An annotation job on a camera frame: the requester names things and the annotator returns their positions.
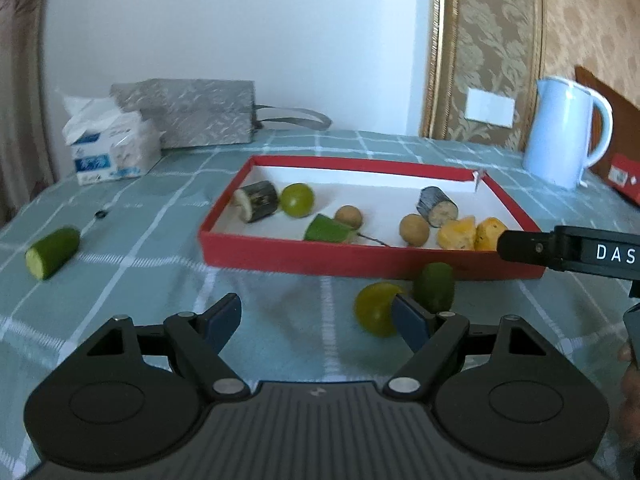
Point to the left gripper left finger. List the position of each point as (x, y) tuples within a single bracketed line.
[(196, 341)]

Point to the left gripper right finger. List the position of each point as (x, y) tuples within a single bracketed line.
[(436, 341)]

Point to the green cucumber piece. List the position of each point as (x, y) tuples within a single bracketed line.
[(45, 257), (324, 229), (434, 287)]

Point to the green tomato with stem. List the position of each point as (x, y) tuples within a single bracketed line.
[(373, 308)]

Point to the yellow pineapple chunk tall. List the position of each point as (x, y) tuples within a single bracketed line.
[(457, 234)]

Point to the brown kiwi-like round fruit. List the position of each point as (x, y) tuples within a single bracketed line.
[(414, 230)]

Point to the yellow pineapple chunk round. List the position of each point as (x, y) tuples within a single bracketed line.
[(487, 234)]

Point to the brown longan with twig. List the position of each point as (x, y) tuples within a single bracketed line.
[(352, 217)]

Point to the person's right hand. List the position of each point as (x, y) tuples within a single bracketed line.
[(628, 414)]

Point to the red box lid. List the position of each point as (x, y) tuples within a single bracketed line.
[(624, 176)]

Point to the light blue electric kettle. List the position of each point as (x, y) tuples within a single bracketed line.
[(571, 132)]

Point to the red shallow cardboard box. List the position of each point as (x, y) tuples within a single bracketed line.
[(384, 192)]

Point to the green checked tablecloth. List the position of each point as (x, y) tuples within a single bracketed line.
[(139, 255)]

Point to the green cucumber piece on table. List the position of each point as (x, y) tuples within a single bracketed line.
[(45, 257)]

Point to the white tissue pack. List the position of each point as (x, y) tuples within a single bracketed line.
[(107, 143)]

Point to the grey patterned gift bag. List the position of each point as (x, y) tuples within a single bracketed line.
[(192, 113)]

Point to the beige curtain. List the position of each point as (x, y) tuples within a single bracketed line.
[(25, 160)]

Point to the white wall switch panel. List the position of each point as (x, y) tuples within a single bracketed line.
[(490, 108)]

